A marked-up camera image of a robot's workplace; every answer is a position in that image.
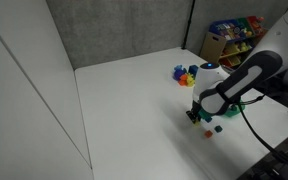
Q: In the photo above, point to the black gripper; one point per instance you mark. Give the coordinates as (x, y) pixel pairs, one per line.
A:
(196, 106)

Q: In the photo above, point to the yellow cube block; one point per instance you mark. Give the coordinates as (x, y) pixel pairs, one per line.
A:
(196, 122)

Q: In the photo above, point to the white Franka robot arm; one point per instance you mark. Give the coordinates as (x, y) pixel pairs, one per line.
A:
(247, 73)

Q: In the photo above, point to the orange cube block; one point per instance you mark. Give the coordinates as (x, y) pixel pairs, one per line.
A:
(208, 134)

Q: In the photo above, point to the dark teal cube block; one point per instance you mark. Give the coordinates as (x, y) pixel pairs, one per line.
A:
(218, 128)

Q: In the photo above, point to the green plastic bowl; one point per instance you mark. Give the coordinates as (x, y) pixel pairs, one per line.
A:
(234, 111)

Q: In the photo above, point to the yellow toy pieces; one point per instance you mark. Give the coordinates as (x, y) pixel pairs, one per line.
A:
(190, 80)

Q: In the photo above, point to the orange toy piece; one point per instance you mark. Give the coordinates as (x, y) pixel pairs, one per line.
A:
(183, 79)

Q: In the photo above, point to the purple round toy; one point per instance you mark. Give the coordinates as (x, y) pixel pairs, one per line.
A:
(178, 73)

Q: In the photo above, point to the blue open cube toy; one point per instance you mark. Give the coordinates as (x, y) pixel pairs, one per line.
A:
(193, 69)

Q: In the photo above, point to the light blue toy piece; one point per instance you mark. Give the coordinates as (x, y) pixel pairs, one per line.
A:
(178, 67)

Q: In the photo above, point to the brown cardboard box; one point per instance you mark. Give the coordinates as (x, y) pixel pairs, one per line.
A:
(212, 47)

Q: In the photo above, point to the black stand pole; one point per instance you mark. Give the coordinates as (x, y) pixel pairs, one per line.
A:
(188, 25)

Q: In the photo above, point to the colourful toy bin shelf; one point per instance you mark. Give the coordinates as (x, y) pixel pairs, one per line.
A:
(239, 36)

